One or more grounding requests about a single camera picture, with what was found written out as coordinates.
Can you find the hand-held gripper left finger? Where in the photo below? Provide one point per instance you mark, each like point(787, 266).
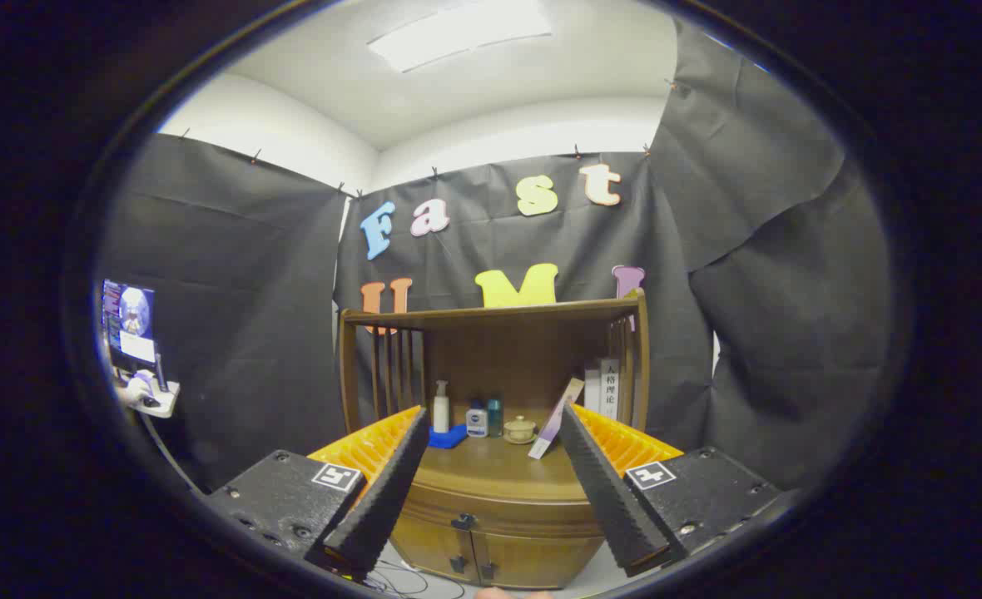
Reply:
point(379, 499)

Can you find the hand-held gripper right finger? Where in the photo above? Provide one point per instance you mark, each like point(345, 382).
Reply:
point(612, 499)

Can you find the black drawer knob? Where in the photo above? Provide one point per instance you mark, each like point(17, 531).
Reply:
point(463, 522)

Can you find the wooden drawer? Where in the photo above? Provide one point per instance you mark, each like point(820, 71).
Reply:
point(524, 516)

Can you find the wooden countertop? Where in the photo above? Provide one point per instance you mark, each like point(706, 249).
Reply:
point(491, 470)

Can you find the wooden cabinet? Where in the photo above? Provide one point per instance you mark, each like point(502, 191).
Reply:
point(508, 349)

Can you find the blue folded cloth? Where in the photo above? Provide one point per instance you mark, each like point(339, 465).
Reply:
point(448, 438)

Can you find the pink leaning book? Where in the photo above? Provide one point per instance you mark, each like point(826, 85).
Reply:
point(556, 420)

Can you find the white pump bottle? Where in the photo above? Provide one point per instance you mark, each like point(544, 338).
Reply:
point(441, 413)

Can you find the white book black characters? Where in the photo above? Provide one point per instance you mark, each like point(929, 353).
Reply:
point(610, 389)

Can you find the plain white book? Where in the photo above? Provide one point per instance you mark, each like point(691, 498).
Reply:
point(592, 389)

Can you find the beige lidded tea cup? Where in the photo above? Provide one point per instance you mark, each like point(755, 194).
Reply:
point(520, 430)

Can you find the white lotion bottle blue cap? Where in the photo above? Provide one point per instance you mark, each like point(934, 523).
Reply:
point(477, 422)

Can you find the teal bottle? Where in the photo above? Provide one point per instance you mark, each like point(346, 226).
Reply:
point(495, 418)

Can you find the white desk device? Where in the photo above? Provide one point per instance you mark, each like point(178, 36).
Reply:
point(158, 395)

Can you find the black backdrop cloth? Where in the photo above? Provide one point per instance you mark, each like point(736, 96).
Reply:
point(233, 274)

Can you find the computer monitor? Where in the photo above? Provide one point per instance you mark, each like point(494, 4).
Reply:
point(129, 324)

